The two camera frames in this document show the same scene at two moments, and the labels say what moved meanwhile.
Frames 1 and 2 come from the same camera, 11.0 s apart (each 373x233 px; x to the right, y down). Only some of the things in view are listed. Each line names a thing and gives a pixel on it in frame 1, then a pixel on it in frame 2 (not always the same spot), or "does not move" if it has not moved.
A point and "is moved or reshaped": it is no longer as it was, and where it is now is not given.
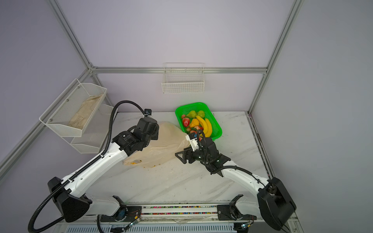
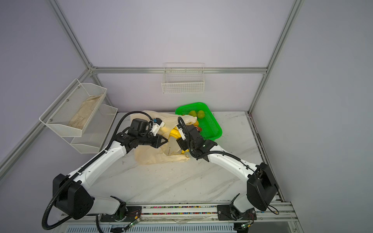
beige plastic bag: x=172 y=142 is moved or reshaped
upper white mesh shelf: x=71 y=111 does not move
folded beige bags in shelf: x=78 y=119 does not move
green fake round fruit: x=201 y=113 does not move
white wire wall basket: x=183 y=78 does not move
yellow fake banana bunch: x=206 y=125 -> x=175 y=132
